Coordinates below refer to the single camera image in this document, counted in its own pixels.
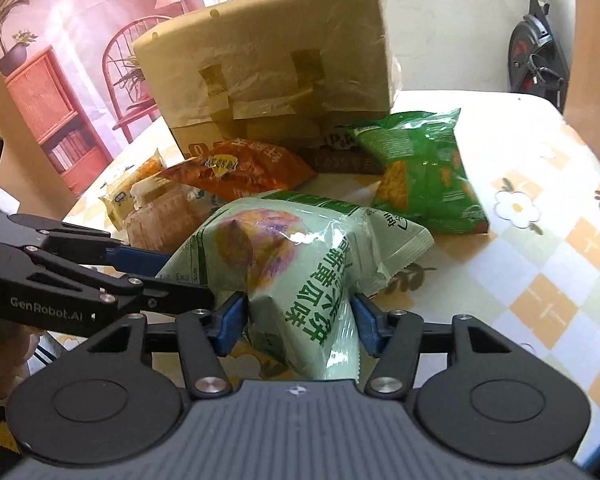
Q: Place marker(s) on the clear beige cracker packet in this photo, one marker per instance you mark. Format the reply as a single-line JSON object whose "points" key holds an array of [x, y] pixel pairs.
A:
{"points": [[165, 215]]}

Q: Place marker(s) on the yellow bread packet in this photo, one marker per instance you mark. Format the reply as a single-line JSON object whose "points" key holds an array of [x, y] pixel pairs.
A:
{"points": [[125, 195]]}

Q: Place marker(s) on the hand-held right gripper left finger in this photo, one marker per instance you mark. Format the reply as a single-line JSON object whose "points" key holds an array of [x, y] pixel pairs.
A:
{"points": [[229, 322]]}

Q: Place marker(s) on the black exercise bike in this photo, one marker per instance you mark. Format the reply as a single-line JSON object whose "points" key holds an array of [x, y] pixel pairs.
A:
{"points": [[532, 55]]}

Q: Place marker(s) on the light green snack bag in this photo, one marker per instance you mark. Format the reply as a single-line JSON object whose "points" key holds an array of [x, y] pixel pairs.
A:
{"points": [[290, 270]]}

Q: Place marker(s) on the checked flower tablecloth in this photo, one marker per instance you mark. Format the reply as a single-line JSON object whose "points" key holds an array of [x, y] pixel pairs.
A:
{"points": [[530, 270]]}

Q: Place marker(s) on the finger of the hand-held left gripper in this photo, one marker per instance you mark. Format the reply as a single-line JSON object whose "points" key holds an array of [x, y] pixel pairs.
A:
{"points": [[140, 262], [170, 297]]}

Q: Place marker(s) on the orange snack bag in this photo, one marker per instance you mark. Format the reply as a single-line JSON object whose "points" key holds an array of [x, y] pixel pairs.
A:
{"points": [[250, 170]]}

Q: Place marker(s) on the dark brown snack packet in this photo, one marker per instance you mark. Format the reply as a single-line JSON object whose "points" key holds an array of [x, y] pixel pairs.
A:
{"points": [[340, 160]]}

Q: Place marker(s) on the pink room wall poster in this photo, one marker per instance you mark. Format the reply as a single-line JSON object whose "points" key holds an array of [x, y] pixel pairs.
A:
{"points": [[80, 35]]}

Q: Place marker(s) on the brown cardboard box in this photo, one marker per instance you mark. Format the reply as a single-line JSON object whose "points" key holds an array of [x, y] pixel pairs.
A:
{"points": [[270, 55]]}

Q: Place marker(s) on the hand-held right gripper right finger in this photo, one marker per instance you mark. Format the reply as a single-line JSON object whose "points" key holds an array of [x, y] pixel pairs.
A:
{"points": [[366, 321]]}

